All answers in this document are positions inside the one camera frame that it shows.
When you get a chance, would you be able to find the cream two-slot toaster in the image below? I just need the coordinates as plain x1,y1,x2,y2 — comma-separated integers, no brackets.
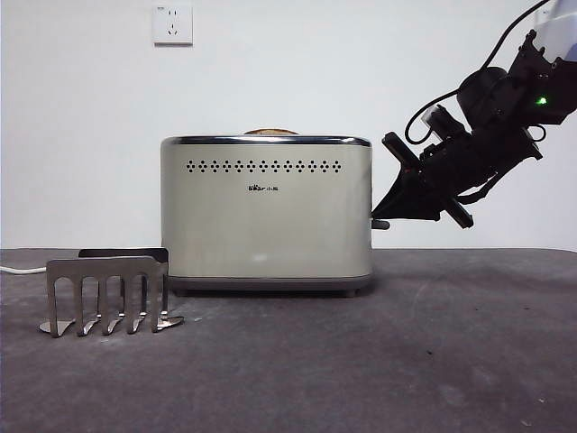
160,134,374,299

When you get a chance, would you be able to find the white wall socket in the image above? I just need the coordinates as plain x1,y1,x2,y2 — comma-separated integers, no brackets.
151,5,194,47

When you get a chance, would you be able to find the white toaster power cable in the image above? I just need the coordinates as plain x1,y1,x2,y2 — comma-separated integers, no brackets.
0,265,49,276

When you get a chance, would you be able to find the silver metal toast rack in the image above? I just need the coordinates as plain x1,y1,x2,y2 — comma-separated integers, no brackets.
38,246,186,338

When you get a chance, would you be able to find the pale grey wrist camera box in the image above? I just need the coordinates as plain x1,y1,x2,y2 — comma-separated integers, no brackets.
422,103,470,142

